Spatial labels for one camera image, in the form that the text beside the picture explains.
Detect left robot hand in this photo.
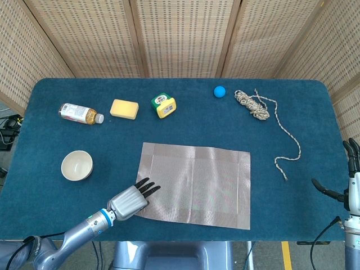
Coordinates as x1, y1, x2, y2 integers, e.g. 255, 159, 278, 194
107, 177, 161, 222

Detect metal table leg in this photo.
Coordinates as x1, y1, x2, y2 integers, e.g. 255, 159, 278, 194
245, 241, 255, 270

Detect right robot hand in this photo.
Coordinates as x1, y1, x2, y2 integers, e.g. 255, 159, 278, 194
311, 137, 360, 218

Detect bamboo folding screen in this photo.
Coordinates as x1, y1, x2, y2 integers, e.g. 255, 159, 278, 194
0, 0, 360, 163

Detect yellow green lidded container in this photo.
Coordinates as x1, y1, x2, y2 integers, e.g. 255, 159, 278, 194
150, 93, 177, 119

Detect cream bowl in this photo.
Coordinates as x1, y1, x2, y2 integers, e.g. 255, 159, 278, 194
61, 150, 94, 181

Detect gray woven placemat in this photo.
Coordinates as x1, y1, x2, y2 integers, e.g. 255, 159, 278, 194
136, 142, 251, 231

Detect dark cables under table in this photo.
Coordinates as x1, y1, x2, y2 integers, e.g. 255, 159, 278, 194
92, 241, 104, 270

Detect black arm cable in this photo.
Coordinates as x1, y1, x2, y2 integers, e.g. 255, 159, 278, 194
310, 216, 341, 270

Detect blue carpet table cover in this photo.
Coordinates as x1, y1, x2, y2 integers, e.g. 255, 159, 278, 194
0, 78, 356, 242

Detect black equipment with cables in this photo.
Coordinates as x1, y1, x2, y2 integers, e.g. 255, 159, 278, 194
0, 114, 24, 151

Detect yellow sponge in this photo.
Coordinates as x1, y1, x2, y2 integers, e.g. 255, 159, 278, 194
109, 98, 140, 121

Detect blue-gray robot base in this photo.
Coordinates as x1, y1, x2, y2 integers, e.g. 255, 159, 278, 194
111, 241, 236, 270

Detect plastic tea bottle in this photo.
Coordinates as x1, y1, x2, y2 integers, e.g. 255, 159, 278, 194
58, 102, 105, 125

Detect speckled rope bundle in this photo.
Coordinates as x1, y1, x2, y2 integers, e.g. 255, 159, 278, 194
234, 88, 302, 181

